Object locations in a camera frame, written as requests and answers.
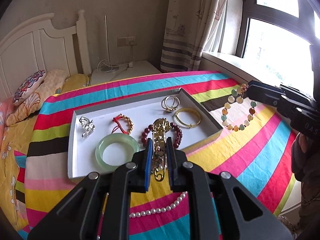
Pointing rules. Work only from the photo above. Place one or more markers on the beige shell pattern pillow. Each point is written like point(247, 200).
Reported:
point(52, 84)

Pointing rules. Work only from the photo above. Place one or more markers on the white slim desk lamp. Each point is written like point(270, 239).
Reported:
point(106, 66)

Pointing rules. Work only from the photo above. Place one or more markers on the wall power socket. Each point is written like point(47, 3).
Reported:
point(126, 41)

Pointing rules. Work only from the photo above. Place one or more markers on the gold safety pin brooch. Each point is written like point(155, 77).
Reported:
point(160, 128)

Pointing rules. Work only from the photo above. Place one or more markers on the grey jewelry tray box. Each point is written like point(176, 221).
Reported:
point(143, 110)

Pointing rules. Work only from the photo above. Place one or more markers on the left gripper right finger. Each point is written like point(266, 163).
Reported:
point(171, 162)

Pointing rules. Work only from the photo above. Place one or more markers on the silver butterfly brooch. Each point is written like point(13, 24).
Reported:
point(87, 126)

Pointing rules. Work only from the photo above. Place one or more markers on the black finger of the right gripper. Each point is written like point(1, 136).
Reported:
point(265, 86)

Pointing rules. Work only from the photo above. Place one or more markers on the gold mesh bangle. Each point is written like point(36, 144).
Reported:
point(187, 117)

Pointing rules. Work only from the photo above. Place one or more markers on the embroidered patterned pillow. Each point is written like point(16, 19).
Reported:
point(28, 86)

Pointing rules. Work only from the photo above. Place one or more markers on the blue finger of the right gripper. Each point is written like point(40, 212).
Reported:
point(265, 96)

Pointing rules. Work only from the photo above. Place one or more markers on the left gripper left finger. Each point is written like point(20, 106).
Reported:
point(148, 162)

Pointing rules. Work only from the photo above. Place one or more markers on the yellow bed sheet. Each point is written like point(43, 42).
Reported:
point(10, 167)

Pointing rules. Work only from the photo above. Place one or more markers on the pink folded quilt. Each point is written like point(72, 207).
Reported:
point(6, 108)

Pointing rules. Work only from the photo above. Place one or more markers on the white bed headboard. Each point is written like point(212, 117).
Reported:
point(37, 45)

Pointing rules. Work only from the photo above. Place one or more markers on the white nightstand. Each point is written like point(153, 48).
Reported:
point(125, 71)

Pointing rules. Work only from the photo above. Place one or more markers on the dark framed window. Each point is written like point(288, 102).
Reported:
point(275, 39)

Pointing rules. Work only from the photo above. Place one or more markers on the printed striped curtain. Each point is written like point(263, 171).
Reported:
point(189, 28)

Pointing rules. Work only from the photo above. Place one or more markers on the colourful striped tablecloth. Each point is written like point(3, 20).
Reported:
point(259, 156)

